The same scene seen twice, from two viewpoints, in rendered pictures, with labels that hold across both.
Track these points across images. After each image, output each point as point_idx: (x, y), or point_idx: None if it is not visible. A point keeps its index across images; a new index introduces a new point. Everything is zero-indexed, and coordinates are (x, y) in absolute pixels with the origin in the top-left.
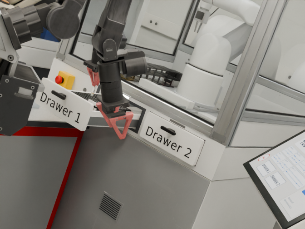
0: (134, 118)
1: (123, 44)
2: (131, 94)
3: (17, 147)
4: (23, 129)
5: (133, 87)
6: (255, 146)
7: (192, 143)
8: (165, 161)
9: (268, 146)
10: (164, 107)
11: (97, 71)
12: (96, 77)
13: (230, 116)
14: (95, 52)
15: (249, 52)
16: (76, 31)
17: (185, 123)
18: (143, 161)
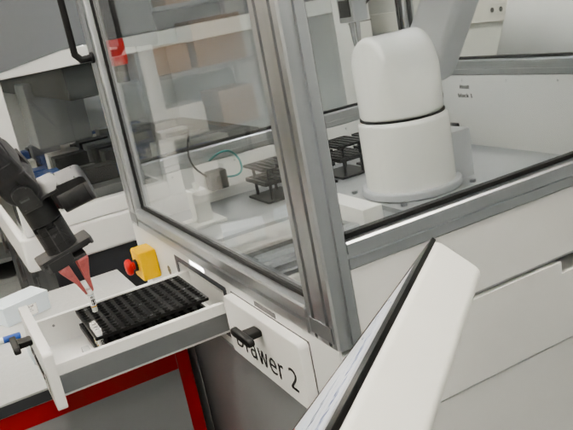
0: (212, 315)
1: (83, 190)
2: (201, 262)
3: None
4: (28, 415)
5: (198, 247)
6: (490, 287)
7: (289, 356)
8: (286, 398)
9: (549, 260)
10: (238, 277)
11: (55, 269)
12: (70, 280)
13: (315, 271)
14: (36, 234)
15: (273, 90)
16: None
17: (271, 307)
18: (264, 402)
